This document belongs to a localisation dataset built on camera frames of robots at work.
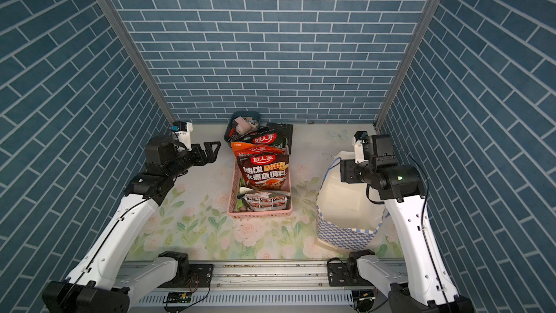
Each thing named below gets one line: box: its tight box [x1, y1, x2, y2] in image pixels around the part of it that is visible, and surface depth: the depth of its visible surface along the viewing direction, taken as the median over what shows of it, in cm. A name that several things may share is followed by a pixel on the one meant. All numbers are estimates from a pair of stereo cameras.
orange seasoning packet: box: [230, 142, 286, 161], surface depth 84 cm
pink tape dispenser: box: [233, 115, 252, 135], surface depth 113 cm
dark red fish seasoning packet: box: [236, 152, 290, 191], surface depth 84 cm
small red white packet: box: [242, 192, 288, 212], surface depth 79 cm
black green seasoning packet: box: [228, 122, 294, 154], surface depth 90 cm
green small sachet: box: [236, 186, 255, 212], surface depth 74 cm
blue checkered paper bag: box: [315, 150, 386, 252], surface depth 68 cm
